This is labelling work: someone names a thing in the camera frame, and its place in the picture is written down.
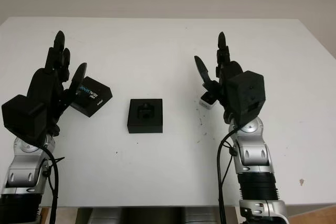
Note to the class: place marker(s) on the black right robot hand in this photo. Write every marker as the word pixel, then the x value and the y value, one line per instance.
pixel 232 70

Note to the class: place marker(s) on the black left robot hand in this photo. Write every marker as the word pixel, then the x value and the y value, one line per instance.
pixel 42 85

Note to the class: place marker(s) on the small silver depth camera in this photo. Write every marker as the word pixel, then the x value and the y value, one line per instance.
pixel 206 102

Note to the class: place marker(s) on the black RealSense box lid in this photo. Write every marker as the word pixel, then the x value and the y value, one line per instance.
pixel 97 95

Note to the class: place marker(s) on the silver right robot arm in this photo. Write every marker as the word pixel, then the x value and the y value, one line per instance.
pixel 254 155

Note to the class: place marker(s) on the dark grey robot torso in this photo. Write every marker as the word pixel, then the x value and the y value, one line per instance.
pixel 131 213

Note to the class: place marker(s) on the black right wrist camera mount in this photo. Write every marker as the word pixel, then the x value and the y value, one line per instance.
pixel 246 95

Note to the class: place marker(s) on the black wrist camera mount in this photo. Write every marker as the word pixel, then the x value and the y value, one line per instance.
pixel 246 95
pixel 23 116

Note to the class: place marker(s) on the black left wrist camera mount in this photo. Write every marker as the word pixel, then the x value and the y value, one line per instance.
pixel 23 116

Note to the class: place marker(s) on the black camera box base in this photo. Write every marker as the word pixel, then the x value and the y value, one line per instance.
pixel 144 127

